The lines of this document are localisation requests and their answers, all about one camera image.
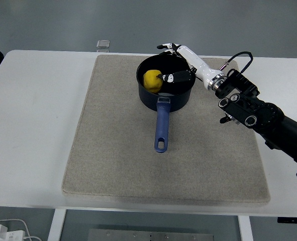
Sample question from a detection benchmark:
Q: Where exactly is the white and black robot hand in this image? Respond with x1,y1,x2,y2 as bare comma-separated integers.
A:
156,42,224,90

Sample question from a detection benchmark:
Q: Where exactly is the yellow potato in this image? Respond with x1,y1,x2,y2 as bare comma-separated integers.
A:
142,69,164,94

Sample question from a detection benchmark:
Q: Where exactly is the beige fabric mat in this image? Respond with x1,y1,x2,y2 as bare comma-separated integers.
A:
62,54,271,207

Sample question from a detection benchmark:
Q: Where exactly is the white table leg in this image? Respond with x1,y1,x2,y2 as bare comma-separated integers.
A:
47,208,67,241
238,215,253,241

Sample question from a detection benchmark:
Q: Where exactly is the grey metal plate with screws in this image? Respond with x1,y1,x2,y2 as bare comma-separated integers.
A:
87,228,215,241

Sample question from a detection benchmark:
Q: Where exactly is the white power adapter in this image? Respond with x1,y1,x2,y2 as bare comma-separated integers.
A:
0,224,26,241

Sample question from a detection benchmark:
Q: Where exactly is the blue pot with handle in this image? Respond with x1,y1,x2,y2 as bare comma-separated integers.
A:
136,54,196,154

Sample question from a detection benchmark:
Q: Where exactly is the white cable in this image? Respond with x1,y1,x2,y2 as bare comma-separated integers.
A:
0,218,42,241

